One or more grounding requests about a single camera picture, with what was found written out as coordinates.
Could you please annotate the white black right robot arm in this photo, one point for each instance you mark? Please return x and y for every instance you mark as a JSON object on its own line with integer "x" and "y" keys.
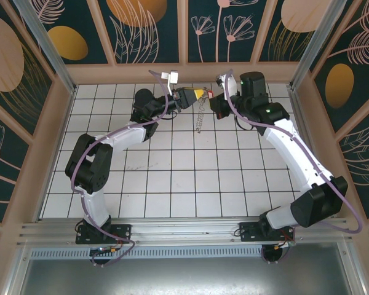
{"x": 316, "y": 202}

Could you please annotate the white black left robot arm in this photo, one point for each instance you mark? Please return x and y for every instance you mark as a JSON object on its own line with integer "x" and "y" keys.
{"x": 89, "y": 166}

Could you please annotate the grey metal sheet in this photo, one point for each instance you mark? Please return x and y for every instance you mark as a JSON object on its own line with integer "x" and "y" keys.
{"x": 184, "y": 276}

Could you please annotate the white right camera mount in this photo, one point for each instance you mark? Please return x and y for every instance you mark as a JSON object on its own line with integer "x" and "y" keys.
{"x": 232, "y": 86}

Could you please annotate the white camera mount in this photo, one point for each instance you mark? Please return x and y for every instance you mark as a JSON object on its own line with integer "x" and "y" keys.
{"x": 232, "y": 86}
{"x": 170, "y": 89}

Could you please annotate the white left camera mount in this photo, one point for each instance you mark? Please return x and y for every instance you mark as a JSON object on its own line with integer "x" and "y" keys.
{"x": 170, "y": 89}

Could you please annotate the aluminium side rail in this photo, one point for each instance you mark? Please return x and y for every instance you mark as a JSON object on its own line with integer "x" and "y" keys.
{"x": 301, "y": 123}

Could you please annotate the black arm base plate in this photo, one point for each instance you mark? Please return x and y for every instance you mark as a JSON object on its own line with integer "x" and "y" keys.
{"x": 249, "y": 233}
{"x": 123, "y": 233}

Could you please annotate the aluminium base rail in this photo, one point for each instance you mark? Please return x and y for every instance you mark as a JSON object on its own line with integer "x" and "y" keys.
{"x": 184, "y": 233}

